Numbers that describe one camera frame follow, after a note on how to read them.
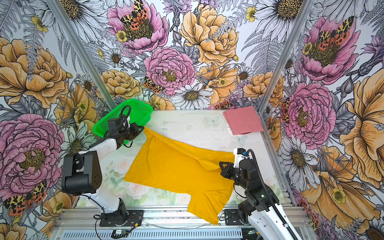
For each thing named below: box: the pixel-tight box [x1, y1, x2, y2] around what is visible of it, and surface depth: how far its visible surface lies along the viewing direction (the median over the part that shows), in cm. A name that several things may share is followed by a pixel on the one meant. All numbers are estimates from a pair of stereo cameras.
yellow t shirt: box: [123, 127, 236, 225], surface depth 91 cm
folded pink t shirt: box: [223, 106, 265, 136], surface depth 113 cm
